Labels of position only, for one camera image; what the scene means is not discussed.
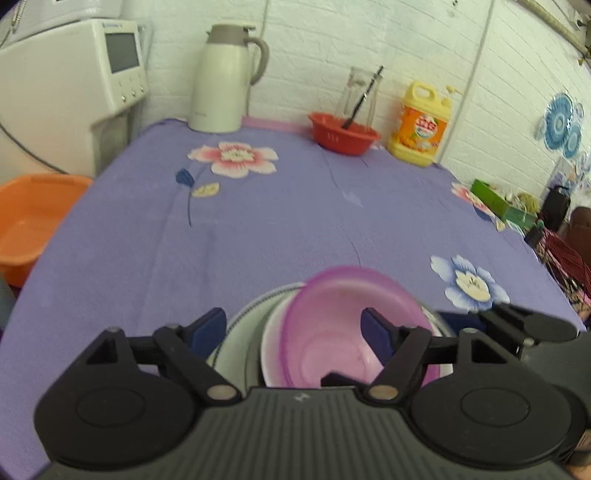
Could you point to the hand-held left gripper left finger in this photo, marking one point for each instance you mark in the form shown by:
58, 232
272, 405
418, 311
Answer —
210, 330

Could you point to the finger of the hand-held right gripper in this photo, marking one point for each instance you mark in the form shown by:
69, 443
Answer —
531, 321

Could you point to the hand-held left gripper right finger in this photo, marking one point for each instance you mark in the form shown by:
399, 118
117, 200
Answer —
375, 330

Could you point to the white plate with patterned rim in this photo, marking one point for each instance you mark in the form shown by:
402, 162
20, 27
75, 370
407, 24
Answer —
231, 346

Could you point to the purple plastic bowl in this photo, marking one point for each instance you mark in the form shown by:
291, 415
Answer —
323, 323

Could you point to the white ceramic bowl red pattern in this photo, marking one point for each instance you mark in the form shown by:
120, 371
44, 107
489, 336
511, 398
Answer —
271, 350

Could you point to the brown object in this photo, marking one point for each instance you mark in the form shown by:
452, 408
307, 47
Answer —
581, 226

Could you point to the purple floral tablecloth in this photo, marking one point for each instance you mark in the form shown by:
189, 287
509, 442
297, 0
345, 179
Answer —
277, 221

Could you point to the green box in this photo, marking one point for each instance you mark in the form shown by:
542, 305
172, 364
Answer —
489, 196

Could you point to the red plastic colander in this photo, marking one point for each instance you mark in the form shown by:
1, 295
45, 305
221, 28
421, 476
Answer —
341, 141

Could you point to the yellow dish soap bottle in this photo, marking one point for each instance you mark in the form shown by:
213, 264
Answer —
418, 134

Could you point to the orange plastic basin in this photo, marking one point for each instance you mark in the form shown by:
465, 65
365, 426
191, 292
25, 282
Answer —
32, 221

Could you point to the blue-grey cylinder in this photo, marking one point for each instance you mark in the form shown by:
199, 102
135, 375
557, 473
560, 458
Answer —
3, 300

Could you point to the black stirring stick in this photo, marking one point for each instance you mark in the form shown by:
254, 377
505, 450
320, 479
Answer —
364, 94

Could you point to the white thermal carafe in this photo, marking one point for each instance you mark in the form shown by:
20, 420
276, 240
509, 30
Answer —
217, 92

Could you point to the clear glass pitcher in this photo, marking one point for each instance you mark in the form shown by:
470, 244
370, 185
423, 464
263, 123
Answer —
353, 92

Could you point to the white water dispenser with screen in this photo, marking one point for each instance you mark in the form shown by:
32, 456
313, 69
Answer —
55, 92

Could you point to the white water purifier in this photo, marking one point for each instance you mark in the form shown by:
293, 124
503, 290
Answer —
69, 9

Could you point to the blue round wall decoration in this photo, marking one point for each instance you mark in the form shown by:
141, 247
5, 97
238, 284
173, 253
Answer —
558, 122

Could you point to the white wall conduit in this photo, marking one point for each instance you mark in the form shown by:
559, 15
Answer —
482, 41

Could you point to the beige wall pipe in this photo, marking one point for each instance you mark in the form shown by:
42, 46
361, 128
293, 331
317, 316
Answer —
554, 21

